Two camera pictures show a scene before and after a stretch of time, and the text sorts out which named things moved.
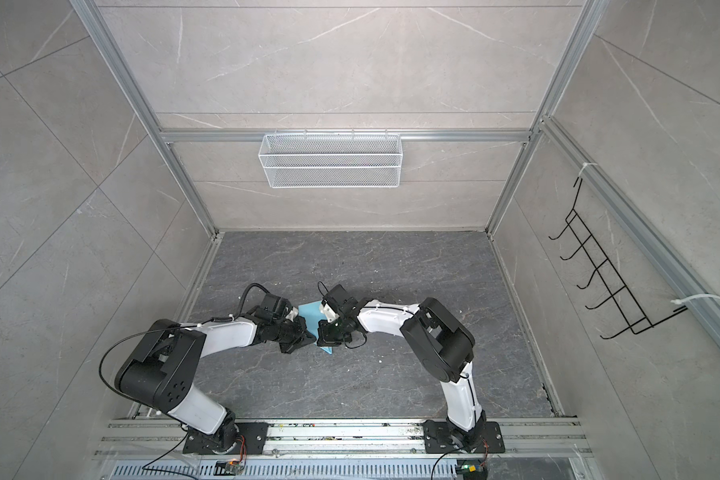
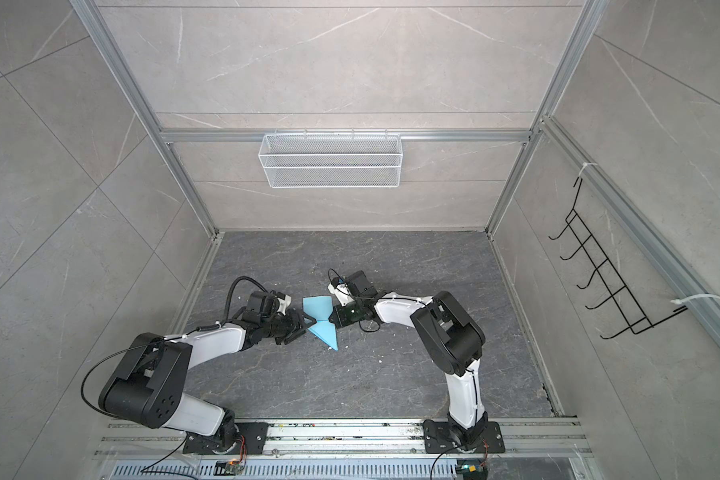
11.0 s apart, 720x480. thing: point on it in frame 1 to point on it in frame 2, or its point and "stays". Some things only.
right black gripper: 324,338 to 341,321
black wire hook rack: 634,318 stays
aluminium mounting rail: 527,438 stays
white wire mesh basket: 331,160 stays
